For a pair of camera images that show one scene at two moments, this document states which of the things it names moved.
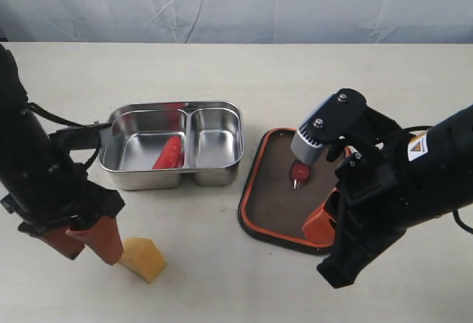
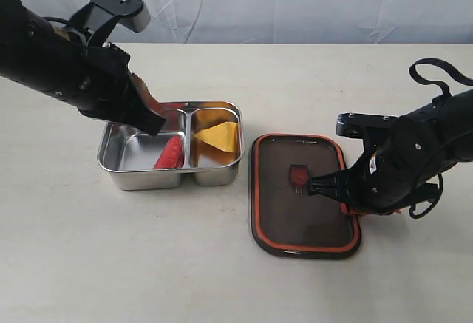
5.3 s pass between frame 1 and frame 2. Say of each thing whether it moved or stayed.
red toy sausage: stayed
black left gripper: moved
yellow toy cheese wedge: moved
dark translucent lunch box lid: moved
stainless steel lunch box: stayed
